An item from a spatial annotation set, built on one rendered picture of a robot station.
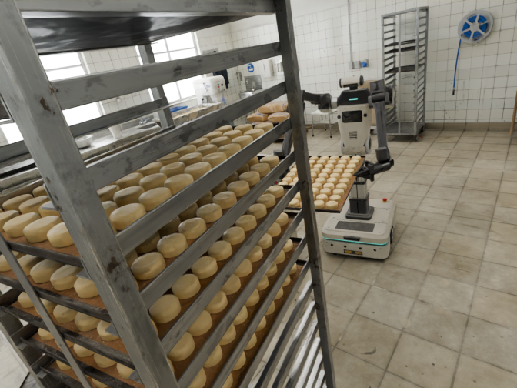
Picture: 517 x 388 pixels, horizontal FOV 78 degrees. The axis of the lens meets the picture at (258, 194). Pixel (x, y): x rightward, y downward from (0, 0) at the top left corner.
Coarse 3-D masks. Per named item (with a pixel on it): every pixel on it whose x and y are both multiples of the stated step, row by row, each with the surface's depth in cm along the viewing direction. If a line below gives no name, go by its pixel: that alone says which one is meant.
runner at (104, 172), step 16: (256, 96) 67; (272, 96) 74; (224, 112) 57; (240, 112) 62; (176, 128) 47; (192, 128) 50; (208, 128) 53; (144, 144) 42; (160, 144) 44; (176, 144) 47; (112, 160) 38; (128, 160) 40; (144, 160) 42; (96, 176) 36; (112, 176) 38; (48, 192) 32; (48, 208) 33
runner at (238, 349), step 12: (300, 252) 94; (288, 264) 86; (276, 288) 80; (264, 300) 75; (264, 312) 75; (252, 324) 70; (240, 348) 66; (228, 360) 62; (228, 372) 62; (216, 384) 59
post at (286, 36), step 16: (288, 0) 71; (288, 16) 72; (288, 32) 73; (288, 48) 75; (288, 64) 76; (288, 80) 78; (288, 96) 80; (304, 128) 84; (304, 144) 84; (304, 160) 86; (304, 176) 88; (304, 192) 90; (304, 208) 93; (304, 224) 95; (320, 256) 101; (320, 272) 102; (320, 288) 104; (320, 304) 107; (320, 320) 110; (320, 336) 114
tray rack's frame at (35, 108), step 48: (0, 0) 25; (0, 48) 25; (48, 96) 28; (48, 144) 29; (96, 192) 33; (0, 240) 45; (96, 240) 33; (96, 288) 36; (144, 336) 39; (48, 384) 73; (144, 384) 43
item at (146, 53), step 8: (144, 48) 93; (144, 56) 94; (152, 56) 96; (152, 88) 98; (160, 88) 99; (152, 96) 100; (160, 96) 99; (160, 112) 101; (168, 112) 102; (160, 120) 103; (168, 120) 103
